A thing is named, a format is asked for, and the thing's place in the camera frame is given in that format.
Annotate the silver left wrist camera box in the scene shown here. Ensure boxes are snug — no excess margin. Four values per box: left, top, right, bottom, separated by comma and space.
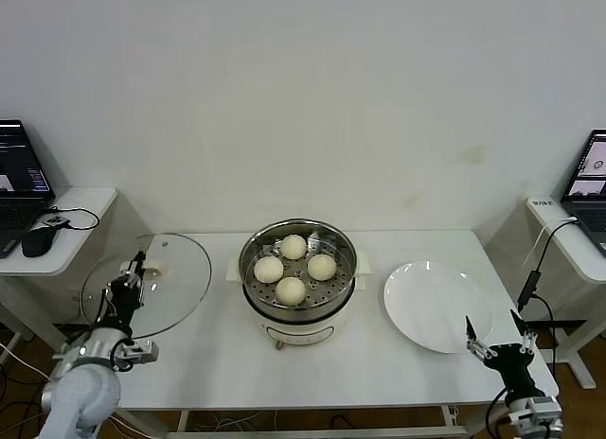
117, 339, 161, 365

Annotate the round glass pot lid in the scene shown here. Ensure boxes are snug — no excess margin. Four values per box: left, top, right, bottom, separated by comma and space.
80, 231, 213, 340

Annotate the black usb hub with cable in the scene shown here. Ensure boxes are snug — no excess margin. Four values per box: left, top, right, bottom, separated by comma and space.
41, 205, 100, 233

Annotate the white side desk with strip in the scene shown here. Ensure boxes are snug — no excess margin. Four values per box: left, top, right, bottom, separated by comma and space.
525, 196, 606, 391

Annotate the white table frame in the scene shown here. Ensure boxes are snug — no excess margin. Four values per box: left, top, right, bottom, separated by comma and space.
113, 400, 517, 439

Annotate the white laptop cable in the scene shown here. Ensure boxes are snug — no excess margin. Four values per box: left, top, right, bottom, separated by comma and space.
519, 215, 578, 272

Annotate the cream electric cooking pot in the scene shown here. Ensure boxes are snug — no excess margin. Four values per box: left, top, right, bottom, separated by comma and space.
241, 285, 355, 353

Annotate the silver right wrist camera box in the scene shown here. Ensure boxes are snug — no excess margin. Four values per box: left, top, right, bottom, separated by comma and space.
525, 395, 563, 425

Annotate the black laptop with dark screen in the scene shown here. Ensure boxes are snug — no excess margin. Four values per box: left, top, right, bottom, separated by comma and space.
0, 119, 57, 260

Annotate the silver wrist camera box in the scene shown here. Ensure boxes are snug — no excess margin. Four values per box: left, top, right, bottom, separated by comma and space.
525, 395, 563, 425
117, 339, 161, 365

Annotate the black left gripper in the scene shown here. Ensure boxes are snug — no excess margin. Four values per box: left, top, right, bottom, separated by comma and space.
103, 251, 150, 327

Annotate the round white plate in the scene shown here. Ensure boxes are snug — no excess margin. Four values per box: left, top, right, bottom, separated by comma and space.
383, 260, 494, 355

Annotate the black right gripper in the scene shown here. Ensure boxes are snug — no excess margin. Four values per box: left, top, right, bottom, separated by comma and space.
465, 308, 540, 399

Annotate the grey laptop with bright windows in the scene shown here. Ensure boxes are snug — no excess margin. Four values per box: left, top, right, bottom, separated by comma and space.
560, 129, 606, 258

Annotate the stainless steel steamer basket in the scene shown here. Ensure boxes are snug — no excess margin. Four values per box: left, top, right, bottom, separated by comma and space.
226, 217, 374, 317

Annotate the black computer mouse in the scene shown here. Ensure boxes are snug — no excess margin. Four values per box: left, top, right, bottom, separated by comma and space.
21, 225, 59, 259

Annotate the white side desk with mouse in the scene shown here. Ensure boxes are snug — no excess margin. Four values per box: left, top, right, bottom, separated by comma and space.
0, 186, 118, 364

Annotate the white steamed baozi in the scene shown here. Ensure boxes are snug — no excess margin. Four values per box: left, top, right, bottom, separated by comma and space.
280, 234, 308, 260
307, 254, 338, 282
253, 255, 285, 285
275, 276, 307, 307

